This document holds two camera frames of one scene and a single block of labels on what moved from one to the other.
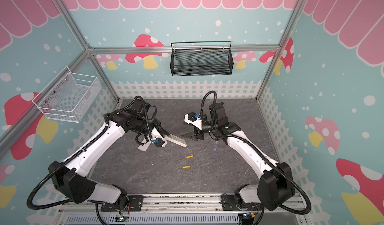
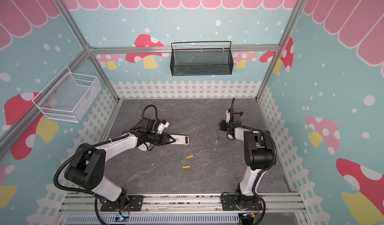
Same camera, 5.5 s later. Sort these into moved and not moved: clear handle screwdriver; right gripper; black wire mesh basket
Moved: right gripper
Not moved: black wire mesh basket; clear handle screwdriver
